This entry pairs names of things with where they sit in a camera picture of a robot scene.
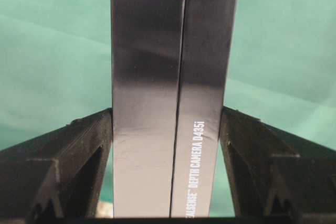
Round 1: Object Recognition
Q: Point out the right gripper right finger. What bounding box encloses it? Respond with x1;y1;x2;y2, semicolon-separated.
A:
219;108;335;223

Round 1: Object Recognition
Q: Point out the black camera box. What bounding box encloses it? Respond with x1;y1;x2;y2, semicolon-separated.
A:
111;0;236;218

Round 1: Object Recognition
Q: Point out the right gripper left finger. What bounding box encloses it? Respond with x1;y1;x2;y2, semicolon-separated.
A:
1;109;112;223

